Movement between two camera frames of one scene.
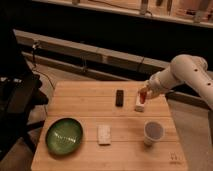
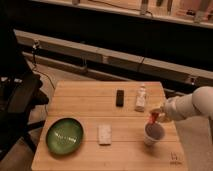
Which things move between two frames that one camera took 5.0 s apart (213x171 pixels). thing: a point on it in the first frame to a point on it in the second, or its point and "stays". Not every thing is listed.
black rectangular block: (120, 98) stays
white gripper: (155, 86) to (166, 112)
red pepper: (142, 95) to (154, 117)
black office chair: (20, 92) stays
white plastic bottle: (139, 105) stays
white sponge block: (104, 134) stays
